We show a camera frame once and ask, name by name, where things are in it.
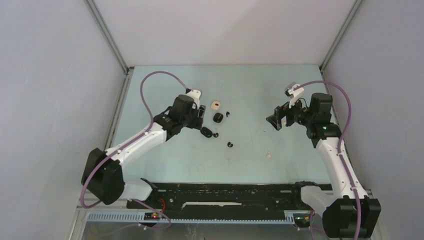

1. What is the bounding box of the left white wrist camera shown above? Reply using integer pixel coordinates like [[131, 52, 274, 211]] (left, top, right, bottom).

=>
[[185, 89, 202, 106]]

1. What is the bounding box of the beige earbud charging case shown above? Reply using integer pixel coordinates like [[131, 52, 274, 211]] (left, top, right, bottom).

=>
[[211, 101, 221, 111]]

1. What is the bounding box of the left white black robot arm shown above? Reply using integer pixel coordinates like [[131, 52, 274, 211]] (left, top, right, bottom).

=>
[[81, 89, 206, 208]]

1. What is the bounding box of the white slotted cable duct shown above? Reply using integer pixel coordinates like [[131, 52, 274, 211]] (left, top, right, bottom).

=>
[[86, 211, 296, 225]]

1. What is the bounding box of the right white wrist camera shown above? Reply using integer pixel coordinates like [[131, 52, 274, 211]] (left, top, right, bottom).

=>
[[284, 82, 304, 108]]

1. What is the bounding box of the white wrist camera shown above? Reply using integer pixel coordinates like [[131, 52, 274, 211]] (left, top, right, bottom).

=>
[[284, 82, 304, 108], [185, 89, 202, 106]]

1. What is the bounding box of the black charging case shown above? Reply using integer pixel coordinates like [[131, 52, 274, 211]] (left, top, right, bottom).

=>
[[212, 112, 224, 124], [200, 127, 214, 138]]

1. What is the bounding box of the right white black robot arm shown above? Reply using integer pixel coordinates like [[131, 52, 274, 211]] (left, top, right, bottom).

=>
[[266, 92, 381, 239]]

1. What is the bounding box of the aluminium frame rail front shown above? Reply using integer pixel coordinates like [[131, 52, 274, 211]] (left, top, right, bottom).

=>
[[67, 190, 388, 240]]

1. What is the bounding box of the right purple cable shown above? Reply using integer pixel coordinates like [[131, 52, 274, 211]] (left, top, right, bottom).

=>
[[296, 80, 362, 240]]

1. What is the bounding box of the left aluminium corner post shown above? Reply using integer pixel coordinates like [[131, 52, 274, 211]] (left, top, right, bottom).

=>
[[84, 0, 130, 74]]

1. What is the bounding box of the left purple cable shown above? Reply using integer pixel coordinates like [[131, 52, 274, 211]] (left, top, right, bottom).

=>
[[80, 71, 191, 210]]

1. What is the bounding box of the black closed charging case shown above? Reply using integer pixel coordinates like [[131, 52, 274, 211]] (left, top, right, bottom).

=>
[[200, 127, 214, 138]]

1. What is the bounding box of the purple cable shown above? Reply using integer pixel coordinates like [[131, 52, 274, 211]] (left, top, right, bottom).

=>
[[80, 71, 191, 210], [296, 80, 362, 240]]

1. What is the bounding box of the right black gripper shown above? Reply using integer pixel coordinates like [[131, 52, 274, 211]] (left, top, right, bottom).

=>
[[266, 94, 315, 131]]

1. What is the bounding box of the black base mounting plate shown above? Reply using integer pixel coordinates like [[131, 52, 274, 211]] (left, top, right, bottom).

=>
[[145, 182, 310, 222]]

